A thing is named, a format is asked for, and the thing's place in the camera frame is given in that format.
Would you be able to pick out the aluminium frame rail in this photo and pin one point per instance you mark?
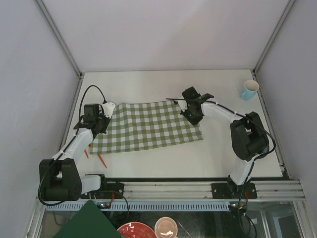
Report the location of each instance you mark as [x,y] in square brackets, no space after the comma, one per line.
[279,190]

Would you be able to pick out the perforated grey cable tray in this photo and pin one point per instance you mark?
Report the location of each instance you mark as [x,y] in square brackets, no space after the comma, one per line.
[173,206]

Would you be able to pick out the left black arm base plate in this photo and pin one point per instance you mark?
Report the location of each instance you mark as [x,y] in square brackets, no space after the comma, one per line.
[107,191]

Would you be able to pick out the green white checkered cloth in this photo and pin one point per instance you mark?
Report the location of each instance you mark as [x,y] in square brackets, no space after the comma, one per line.
[137,127]

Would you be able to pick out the pink bowl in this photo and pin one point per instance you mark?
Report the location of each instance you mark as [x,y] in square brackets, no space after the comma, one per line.
[166,227]

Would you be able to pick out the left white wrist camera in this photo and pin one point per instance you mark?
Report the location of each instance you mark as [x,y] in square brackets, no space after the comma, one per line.
[108,109]

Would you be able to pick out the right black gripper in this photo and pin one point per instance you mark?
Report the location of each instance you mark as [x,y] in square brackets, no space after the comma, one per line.
[193,121]

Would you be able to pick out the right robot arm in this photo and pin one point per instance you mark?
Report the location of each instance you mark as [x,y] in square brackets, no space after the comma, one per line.
[250,141]

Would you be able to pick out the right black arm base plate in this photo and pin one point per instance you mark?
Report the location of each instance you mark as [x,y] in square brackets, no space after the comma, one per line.
[225,190]

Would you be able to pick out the orange plastic spoon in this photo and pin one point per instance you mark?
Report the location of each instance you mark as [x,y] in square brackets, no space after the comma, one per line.
[102,161]

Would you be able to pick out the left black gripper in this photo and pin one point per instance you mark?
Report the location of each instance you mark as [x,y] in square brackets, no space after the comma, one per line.
[107,119]

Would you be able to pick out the blue patterned plate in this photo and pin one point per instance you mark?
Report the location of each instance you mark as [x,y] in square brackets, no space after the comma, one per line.
[263,153]

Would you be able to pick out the red plate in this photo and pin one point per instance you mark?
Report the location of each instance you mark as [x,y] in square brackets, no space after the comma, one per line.
[136,230]

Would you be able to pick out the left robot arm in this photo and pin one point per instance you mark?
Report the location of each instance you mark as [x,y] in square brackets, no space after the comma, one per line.
[59,178]

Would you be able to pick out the light blue mug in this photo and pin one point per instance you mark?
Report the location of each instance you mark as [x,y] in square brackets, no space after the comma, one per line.
[250,88]

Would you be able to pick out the green board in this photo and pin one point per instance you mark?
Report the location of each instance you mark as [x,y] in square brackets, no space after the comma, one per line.
[88,222]

